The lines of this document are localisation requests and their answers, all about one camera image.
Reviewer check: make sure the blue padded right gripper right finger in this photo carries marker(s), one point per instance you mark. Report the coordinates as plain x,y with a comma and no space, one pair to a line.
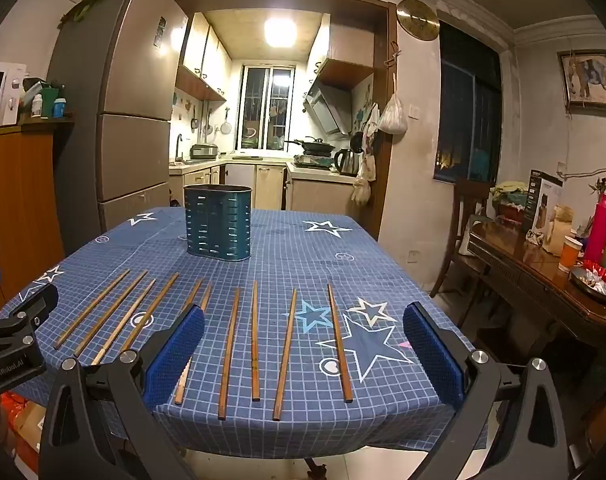
440,352

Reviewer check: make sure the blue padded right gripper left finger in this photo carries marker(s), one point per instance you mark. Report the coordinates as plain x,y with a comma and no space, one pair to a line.
166,353

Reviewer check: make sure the kitchen window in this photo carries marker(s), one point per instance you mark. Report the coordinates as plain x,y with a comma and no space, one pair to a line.
265,107

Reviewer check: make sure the orange wooden cabinet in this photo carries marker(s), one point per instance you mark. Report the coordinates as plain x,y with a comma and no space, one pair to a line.
30,241

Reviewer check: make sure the dark wooden side table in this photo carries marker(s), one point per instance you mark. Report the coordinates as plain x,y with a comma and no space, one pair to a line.
529,280

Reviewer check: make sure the blue star-pattern tablecloth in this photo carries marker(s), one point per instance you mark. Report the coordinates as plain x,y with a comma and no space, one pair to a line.
394,405

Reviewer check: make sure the teal perforated utensil holder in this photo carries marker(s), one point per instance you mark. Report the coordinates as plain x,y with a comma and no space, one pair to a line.
218,221

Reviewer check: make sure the orange paper cup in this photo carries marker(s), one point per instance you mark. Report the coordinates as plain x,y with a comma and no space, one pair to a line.
569,253

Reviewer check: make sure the dark wooden chair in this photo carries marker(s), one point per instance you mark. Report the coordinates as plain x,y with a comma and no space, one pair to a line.
470,199

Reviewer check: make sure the black white product box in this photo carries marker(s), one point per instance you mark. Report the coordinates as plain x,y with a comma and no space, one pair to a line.
543,195

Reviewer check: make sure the red thermos flask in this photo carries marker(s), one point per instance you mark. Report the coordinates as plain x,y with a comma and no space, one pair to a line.
596,241

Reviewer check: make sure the stainless electric kettle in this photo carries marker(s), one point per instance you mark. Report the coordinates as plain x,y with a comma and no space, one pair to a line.
347,162

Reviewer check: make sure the dark window with curtain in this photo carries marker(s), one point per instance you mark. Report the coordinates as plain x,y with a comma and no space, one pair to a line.
469,133

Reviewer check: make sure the hanging white plastic bag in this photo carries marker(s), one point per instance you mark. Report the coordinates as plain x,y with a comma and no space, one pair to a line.
394,120

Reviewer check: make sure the black wok on stove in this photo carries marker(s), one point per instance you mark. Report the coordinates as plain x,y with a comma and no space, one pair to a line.
315,148

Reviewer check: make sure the white bottle on cabinet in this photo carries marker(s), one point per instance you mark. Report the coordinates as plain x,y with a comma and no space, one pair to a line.
36,108

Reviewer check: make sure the blue lidded jar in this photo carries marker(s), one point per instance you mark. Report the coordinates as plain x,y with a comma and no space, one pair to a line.
58,108

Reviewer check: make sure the green container on cabinet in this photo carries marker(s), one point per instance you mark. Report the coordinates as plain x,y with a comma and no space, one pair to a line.
48,96

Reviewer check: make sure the white microwave oven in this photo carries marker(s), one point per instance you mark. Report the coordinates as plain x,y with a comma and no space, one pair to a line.
11,87

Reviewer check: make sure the range hood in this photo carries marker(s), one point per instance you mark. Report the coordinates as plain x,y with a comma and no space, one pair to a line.
330,108

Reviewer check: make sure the framed elephant picture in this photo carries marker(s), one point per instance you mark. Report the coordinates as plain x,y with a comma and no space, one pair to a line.
584,80

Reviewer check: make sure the silver grey refrigerator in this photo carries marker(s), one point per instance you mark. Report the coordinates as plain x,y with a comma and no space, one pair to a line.
116,61

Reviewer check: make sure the ceiling lamp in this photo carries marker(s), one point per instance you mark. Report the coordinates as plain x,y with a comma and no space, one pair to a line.
280,32

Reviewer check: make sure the round gold wall clock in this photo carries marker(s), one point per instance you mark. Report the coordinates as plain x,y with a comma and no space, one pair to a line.
418,19

